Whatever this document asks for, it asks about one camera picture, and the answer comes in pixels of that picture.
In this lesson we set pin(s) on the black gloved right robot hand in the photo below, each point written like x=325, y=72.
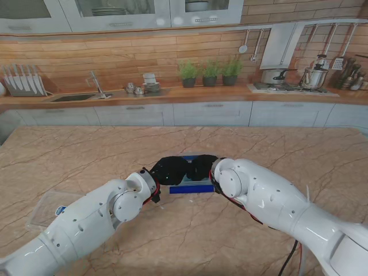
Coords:
x=201, y=168

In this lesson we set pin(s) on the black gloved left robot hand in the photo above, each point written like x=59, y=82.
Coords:
x=169, y=171

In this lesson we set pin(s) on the clear plastic crate blue latches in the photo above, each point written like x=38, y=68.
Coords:
x=191, y=189

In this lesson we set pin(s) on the clear plastic lid blue label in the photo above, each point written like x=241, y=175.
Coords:
x=49, y=210

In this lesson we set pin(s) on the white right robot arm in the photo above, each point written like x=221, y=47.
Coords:
x=287, y=210

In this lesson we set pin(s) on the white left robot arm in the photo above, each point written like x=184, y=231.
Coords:
x=72, y=224

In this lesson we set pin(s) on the printed kitchen backdrop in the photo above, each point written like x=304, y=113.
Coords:
x=115, y=57

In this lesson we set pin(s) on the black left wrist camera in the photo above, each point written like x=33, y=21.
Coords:
x=156, y=198

